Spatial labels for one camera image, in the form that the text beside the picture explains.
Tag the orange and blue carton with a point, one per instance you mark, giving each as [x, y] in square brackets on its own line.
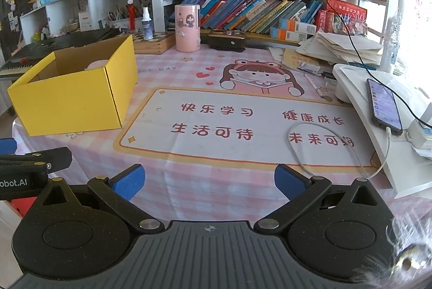
[298, 26]
[285, 35]

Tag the black smartphone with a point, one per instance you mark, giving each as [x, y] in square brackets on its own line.
[384, 107]

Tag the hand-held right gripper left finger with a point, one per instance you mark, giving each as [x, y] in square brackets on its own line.
[130, 182]

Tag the stack of papers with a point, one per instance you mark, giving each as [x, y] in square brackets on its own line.
[341, 51]

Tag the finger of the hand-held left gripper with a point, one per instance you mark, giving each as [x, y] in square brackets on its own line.
[7, 145]
[50, 157]

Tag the pink checked desktop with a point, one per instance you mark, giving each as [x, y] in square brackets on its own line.
[202, 147]

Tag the red pencil box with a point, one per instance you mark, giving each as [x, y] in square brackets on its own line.
[341, 17]

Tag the white power adapter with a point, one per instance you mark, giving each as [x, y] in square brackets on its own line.
[420, 135]

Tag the pen holder with pens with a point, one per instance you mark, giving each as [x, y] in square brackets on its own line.
[135, 21]

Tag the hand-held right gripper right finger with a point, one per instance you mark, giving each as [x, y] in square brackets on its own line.
[290, 179]

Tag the fluffy white sleeve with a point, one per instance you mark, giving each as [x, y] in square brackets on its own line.
[405, 252]

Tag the black electronic keyboard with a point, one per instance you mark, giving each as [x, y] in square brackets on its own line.
[50, 46]

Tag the wooden chessboard box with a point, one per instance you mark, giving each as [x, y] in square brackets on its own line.
[155, 44]

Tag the white desk lamp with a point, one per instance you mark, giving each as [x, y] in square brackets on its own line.
[357, 96]

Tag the red tassel ornament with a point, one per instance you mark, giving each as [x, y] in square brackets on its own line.
[130, 14]

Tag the long row of slanted books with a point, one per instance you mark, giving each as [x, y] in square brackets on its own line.
[249, 9]

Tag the pink humidifier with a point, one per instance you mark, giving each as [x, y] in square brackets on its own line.
[187, 32]

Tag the white blue spray bottle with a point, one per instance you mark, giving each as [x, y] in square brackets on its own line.
[147, 27]

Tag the yellow cardboard box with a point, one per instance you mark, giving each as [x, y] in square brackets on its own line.
[74, 100]

